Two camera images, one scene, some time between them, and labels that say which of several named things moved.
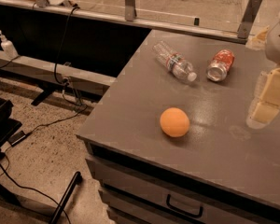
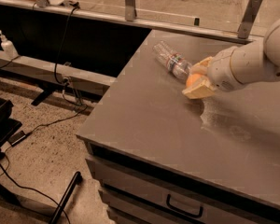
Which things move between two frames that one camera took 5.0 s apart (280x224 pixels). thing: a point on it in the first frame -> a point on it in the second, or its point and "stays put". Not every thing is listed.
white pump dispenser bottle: x=7 y=47 stays put
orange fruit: x=175 y=122 -> x=192 y=79
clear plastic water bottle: x=175 y=61 stays put
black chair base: x=3 y=126 stays put
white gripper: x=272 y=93 -> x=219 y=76
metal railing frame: x=62 y=4 stays put
